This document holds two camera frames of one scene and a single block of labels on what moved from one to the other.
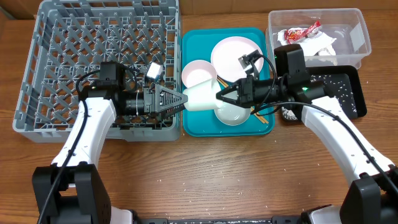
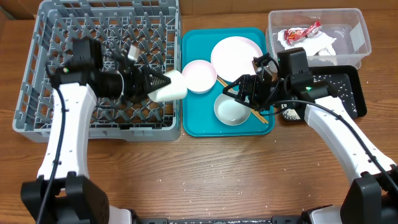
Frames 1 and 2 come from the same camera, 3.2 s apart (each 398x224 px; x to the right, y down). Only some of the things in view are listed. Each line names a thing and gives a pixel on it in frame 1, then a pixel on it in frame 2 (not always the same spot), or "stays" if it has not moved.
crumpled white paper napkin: [319, 45] stays
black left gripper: [155, 101] → [142, 88]
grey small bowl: [232, 115] stays
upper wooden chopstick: [252, 107] stays
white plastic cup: [202, 96] → [176, 90]
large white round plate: [226, 54] stays
